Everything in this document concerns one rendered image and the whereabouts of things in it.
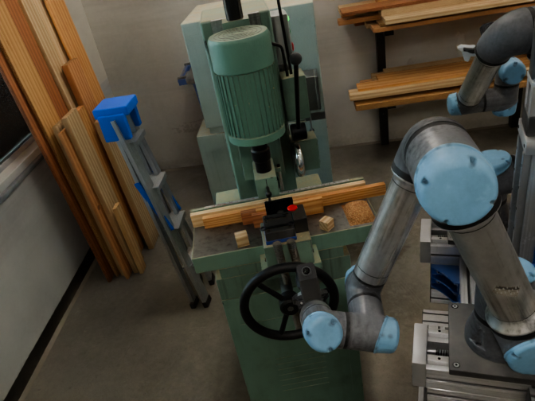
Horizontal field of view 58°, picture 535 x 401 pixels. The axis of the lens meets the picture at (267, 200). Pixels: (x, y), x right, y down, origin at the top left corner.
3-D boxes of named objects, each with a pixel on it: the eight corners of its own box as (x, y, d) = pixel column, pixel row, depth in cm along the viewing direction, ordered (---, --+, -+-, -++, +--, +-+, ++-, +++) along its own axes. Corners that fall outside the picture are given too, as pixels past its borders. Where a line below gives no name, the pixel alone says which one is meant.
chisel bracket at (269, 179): (259, 203, 156) (254, 180, 152) (255, 182, 168) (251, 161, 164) (282, 198, 156) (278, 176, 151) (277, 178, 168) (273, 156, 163)
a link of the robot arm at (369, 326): (394, 297, 104) (344, 291, 104) (404, 337, 95) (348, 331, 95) (386, 323, 108) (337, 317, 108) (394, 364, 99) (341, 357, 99)
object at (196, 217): (193, 227, 166) (189, 216, 163) (193, 224, 167) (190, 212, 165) (366, 195, 165) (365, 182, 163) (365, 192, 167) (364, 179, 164)
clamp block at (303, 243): (267, 272, 144) (262, 248, 139) (263, 246, 155) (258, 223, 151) (316, 262, 144) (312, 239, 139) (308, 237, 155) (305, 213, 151)
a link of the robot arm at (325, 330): (345, 358, 94) (301, 352, 94) (337, 341, 105) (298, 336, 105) (349, 317, 94) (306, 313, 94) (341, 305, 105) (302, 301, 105)
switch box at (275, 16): (276, 65, 166) (269, 17, 158) (273, 57, 175) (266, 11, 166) (294, 61, 166) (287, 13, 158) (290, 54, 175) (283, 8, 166)
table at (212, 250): (193, 294, 146) (189, 279, 142) (197, 236, 172) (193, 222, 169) (392, 256, 145) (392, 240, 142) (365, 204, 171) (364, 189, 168)
